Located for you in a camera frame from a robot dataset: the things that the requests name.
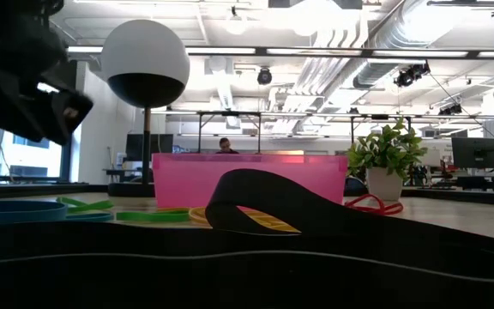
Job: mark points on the large blue rubber band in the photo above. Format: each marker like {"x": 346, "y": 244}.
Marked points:
{"x": 15, "y": 211}

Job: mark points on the wide black rubber band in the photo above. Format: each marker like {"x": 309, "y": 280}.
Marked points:
{"x": 272, "y": 193}

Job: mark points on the red rubber band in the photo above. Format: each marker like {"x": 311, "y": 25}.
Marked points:
{"x": 390, "y": 210}

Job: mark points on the pink translucent plastic bin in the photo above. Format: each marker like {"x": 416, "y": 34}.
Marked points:
{"x": 187, "y": 180}

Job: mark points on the orange rubber band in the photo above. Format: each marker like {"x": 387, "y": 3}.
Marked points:
{"x": 174, "y": 210}

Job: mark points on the yellow rubber band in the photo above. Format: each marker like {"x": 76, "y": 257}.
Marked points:
{"x": 197, "y": 216}

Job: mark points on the white globe table lamp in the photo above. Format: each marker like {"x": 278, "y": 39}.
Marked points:
{"x": 144, "y": 51}

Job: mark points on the black computer monitor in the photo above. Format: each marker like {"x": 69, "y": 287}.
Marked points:
{"x": 474, "y": 152}
{"x": 161, "y": 146}

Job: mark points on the person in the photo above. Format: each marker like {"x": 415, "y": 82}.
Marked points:
{"x": 225, "y": 145}

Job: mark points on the long ceiling light bar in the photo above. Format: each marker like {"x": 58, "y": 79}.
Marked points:
{"x": 315, "y": 52}

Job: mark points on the green plant in white pot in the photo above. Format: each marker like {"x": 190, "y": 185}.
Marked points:
{"x": 384, "y": 184}

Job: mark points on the black ceiling spotlight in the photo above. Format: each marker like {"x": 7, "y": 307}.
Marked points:
{"x": 450, "y": 110}
{"x": 407, "y": 76}

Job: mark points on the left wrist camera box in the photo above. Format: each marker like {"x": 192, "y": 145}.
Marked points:
{"x": 69, "y": 118}

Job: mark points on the black aluminium table frame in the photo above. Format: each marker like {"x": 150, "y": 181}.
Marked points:
{"x": 37, "y": 190}

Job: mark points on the black metal rig frame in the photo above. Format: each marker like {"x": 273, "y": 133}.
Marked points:
{"x": 380, "y": 116}
{"x": 230, "y": 113}

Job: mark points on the black ceiling dome camera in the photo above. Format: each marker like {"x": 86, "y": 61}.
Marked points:
{"x": 264, "y": 77}

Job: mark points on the silver ceiling duct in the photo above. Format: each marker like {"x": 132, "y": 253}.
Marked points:
{"x": 401, "y": 30}

